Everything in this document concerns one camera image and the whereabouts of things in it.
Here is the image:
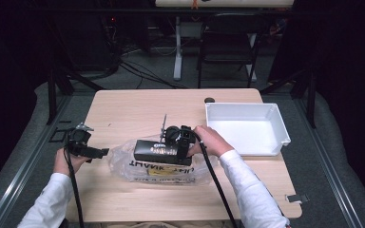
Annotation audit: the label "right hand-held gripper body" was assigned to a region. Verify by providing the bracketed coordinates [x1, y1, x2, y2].
[159, 113, 199, 154]

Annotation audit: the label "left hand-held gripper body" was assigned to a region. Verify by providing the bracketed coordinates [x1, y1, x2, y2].
[66, 122, 95, 158]

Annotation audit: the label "clear printed plastic bag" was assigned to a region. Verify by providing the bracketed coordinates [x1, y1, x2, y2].
[106, 134, 219, 186]

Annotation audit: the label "black box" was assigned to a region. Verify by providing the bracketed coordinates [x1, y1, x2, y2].
[133, 139, 194, 167]

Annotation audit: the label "white plastic bin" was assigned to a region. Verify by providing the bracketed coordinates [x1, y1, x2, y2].
[203, 102, 292, 158]

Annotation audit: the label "person's left hand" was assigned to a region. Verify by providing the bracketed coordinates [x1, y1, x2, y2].
[52, 146, 91, 177]

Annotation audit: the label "person's right hand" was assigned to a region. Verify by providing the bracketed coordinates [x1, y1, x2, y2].
[186, 124, 235, 159]

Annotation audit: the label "yellow flat packet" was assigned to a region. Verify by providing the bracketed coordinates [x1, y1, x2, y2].
[146, 166, 176, 177]

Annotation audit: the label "black metal stand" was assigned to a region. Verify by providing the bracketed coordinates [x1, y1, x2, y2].
[259, 66, 318, 129]
[45, 65, 106, 125]

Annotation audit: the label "wooden desk with white legs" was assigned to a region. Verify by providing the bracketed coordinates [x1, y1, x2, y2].
[154, 0, 296, 84]

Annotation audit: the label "black folding chair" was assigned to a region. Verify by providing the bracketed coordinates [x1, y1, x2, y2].
[197, 12, 269, 90]

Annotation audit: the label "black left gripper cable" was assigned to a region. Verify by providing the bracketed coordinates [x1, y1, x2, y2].
[63, 132, 86, 228]

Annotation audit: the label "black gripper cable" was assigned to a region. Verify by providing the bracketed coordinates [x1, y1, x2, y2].
[63, 132, 86, 228]
[183, 125, 239, 228]

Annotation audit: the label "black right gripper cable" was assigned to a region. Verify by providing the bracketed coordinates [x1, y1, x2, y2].
[183, 125, 239, 228]

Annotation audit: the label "metal floor rail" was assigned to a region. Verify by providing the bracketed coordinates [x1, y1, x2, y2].
[293, 94, 365, 228]
[0, 94, 72, 228]

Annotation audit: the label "black floor cables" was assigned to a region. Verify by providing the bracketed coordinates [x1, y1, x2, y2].
[116, 59, 188, 90]

